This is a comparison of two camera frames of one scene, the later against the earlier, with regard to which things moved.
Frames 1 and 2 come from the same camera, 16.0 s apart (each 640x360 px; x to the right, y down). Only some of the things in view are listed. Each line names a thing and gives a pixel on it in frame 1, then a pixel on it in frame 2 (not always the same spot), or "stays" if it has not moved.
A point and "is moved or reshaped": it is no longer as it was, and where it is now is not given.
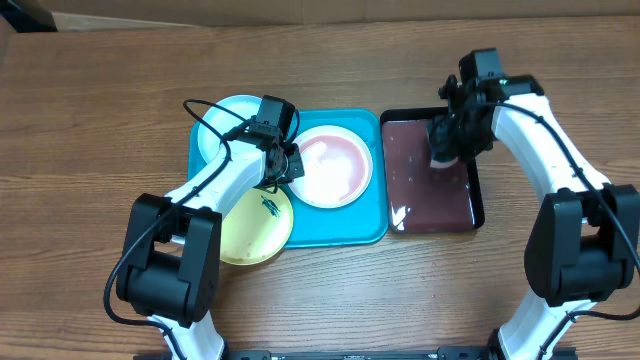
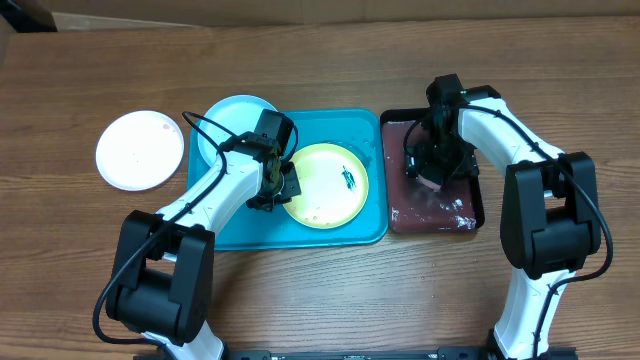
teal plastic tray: x=318 y=225 stays
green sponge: x=442 y=159 is moved or reshaped
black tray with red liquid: x=422 y=198 stays
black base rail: x=447 y=353 stays
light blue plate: x=244 y=106 stays
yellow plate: x=255 y=226 -> x=333 y=185
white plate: x=337 y=165 -> x=139 y=150
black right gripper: x=440 y=127 -> x=419 y=161
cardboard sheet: x=88 y=15 stays
